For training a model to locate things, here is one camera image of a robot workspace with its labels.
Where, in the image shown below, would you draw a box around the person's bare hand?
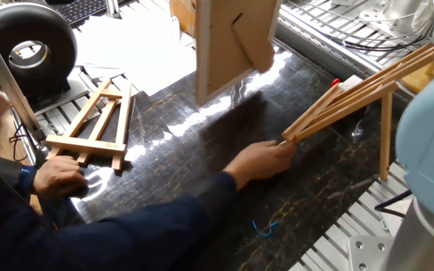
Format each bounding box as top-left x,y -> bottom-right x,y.
32,154 -> 89,200
222,139 -> 297,191

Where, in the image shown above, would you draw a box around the white photo frame cardboard back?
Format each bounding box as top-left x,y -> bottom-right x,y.
194,0 -> 283,107

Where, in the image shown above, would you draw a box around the small wooden tabletop easel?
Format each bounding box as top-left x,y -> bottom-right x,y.
45,78 -> 133,172

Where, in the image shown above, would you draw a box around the black marble table slab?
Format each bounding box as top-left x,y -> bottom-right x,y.
35,41 -> 410,271

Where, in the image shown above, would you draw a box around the person's navy jacket torso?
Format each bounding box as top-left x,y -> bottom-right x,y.
0,169 -> 90,271

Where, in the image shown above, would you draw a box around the red emergency stop button box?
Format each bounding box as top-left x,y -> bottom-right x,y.
329,74 -> 364,93

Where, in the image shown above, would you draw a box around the white paper sheets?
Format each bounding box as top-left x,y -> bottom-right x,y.
75,9 -> 198,97

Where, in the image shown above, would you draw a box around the open brown cardboard box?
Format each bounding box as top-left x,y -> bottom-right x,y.
170,0 -> 197,38

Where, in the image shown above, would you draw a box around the black computer keyboard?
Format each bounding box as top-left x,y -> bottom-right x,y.
57,0 -> 135,27

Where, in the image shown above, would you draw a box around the silver perforated mounting plate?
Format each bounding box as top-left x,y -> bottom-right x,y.
358,0 -> 429,38

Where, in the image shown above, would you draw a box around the thin black wire tangle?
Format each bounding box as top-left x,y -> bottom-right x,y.
8,123 -> 29,163

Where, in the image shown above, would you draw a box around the blue twist tie wire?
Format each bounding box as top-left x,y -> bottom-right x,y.
252,220 -> 280,238

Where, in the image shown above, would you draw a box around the slanted aluminium profile post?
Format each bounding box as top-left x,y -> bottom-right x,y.
0,14 -> 47,144

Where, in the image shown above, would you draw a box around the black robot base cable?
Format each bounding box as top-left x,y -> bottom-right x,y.
374,189 -> 414,219

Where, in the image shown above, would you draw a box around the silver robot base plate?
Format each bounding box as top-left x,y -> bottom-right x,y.
347,235 -> 396,271

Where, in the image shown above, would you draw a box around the thin black looped cable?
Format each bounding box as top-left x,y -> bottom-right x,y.
343,34 -> 429,53

